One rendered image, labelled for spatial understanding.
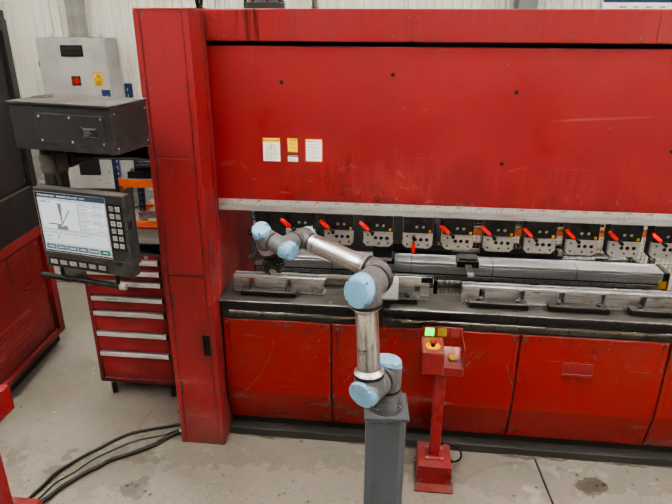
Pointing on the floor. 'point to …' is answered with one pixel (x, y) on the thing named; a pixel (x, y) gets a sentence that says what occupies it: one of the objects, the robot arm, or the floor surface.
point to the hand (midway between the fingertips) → (273, 273)
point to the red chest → (133, 325)
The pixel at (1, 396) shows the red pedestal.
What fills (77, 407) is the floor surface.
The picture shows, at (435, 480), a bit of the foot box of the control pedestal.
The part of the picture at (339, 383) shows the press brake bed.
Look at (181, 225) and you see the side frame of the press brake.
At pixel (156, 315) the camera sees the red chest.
